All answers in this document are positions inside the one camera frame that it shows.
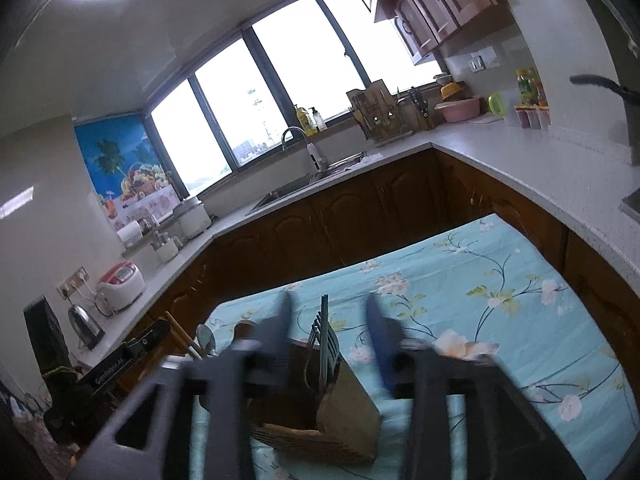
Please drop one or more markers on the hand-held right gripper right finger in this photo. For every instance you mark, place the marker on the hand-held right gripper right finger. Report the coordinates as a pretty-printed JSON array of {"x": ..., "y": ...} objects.
[{"x": 385, "y": 350}]

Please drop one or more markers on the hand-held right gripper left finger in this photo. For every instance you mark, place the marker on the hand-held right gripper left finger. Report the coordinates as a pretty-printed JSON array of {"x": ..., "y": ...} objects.
[{"x": 277, "y": 340}]

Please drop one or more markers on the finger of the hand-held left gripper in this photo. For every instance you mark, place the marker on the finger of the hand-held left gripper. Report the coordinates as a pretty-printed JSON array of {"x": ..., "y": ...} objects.
[{"x": 150, "y": 335}]

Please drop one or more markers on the wooden chopstick with red pattern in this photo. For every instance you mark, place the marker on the wooden chopstick with red pattern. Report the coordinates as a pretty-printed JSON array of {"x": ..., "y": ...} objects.
[
  {"x": 186, "y": 341},
  {"x": 176, "y": 327}
]

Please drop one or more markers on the steel fork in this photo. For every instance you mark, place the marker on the steel fork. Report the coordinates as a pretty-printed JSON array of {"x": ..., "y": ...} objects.
[{"x": 314, "y": 332}]

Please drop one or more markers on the steel spoon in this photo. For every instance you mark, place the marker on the steel spoon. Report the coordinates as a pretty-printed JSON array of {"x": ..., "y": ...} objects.
[{"x": 206, "y": 340}]

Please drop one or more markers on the wooden utensil holder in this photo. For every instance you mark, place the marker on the wooden utensil holder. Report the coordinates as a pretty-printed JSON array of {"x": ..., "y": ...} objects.
[{"x": 345, "y": 410}]

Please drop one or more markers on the steel electric kettle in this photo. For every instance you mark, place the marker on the steel electric kettle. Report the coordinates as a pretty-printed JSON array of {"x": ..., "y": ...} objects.
[{"x": 85, "y": 325}]

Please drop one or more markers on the red and white rice cooker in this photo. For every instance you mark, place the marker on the red and white rice cooker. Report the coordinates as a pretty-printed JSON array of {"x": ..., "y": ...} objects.
[{"x": 120, "y": 290}]

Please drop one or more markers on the black rectangular device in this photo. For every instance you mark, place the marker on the black rectangular device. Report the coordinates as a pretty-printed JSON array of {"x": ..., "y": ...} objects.
[{"x": 45, "y": 335}]

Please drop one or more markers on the paper towel roll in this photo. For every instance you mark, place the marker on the paper towel roll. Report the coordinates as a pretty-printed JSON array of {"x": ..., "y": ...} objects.
[{"x": 131, "y": 235}]

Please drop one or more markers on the floral turquoise tablecloth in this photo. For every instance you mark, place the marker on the floral turquoise tablecloth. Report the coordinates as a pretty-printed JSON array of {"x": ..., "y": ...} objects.
[{"x": 500, "y": 310}]

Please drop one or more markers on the wooden lower cabinets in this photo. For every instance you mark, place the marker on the wooden lower cabinets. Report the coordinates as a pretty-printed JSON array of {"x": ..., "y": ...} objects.
[{"x": 350, "y": 215}]

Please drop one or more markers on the wooden cabinets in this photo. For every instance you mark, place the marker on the wooden cabinets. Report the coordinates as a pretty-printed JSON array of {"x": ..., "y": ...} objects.
[
  {"x": 430, "y": 5},
  {"x": 350, "y": 215}
]

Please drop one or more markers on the steel sink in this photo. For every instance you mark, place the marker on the steel sink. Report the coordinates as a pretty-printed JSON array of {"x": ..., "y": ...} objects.
[{"x": 290, "y": 192}]

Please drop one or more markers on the steel faucet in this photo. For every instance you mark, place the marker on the steel faucet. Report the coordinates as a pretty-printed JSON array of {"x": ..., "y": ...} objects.
[{"x": 315, "y": 157}]

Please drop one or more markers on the yellow dish soap bottle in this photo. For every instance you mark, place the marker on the yellow dish soap bottle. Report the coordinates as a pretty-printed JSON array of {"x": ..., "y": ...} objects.
[{"x": 304, "y": 120}]

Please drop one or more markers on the grey kitchen countertop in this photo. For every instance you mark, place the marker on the grey kitchen countertop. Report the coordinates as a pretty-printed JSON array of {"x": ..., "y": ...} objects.
[{"x": 500, "y": 155}]

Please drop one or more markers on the wooden cutting board rack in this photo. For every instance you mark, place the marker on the wooden cutting board rack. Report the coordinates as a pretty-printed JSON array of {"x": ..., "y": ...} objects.
[{"x": 375, "y": 110}]

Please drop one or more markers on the knife block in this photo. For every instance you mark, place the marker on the knife block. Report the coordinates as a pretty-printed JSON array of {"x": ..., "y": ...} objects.
[{"x": 420, "y": 110}]

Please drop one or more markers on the pink basin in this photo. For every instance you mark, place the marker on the pink basin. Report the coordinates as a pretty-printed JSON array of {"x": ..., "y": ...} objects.
[{"x": 457, "y": 110}]

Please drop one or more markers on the yellow bowl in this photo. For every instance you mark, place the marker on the yellow bowl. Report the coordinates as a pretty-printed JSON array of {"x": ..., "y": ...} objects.
[{"x": 452, "y": 91}]

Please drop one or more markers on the green plastic container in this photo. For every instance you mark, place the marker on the green plastic container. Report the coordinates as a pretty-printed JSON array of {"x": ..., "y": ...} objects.
[{"x": 495, "y": 104}]

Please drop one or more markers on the spice jar set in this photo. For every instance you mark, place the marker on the spice jar set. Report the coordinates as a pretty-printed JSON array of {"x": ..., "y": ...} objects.
[{"x": 531, "y": 117}]

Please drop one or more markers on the kitchen window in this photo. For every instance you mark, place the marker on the kitchen window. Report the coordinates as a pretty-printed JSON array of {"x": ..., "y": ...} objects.
[{"x": 290, "y": 60}]

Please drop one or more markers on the black stove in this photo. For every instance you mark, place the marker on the black stove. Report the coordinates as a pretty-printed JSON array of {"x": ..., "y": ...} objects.
[{"x": 632, "y": 205}]

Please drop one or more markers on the cooking oil bottles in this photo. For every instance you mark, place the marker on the cooking oil bottles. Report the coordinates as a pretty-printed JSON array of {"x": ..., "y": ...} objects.
[{"x": 531, "y": 87}]

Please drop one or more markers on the wooden upper cabinets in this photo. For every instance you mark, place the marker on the wooden upper cabinets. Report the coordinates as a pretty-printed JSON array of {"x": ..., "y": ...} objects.
[{"x": 430, "y": 5}]

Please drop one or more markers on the steel range hood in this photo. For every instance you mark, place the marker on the steel range hood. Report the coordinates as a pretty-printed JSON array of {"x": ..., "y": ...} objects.
[{"x": 615, "y": 10}]

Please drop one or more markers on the wall socket strip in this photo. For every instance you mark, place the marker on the wall socket strip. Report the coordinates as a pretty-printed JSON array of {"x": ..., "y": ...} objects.
[{"x": 72, "y": 282}]

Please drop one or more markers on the fruit and palm wall poster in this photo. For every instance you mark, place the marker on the fruit and palm wall poster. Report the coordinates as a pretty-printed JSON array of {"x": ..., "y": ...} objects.
[{"x": 120, "y": 160}]

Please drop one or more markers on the white wall outlet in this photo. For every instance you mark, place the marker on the white wall outlet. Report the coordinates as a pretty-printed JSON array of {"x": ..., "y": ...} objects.
[{"x": 480, "y": 61}]

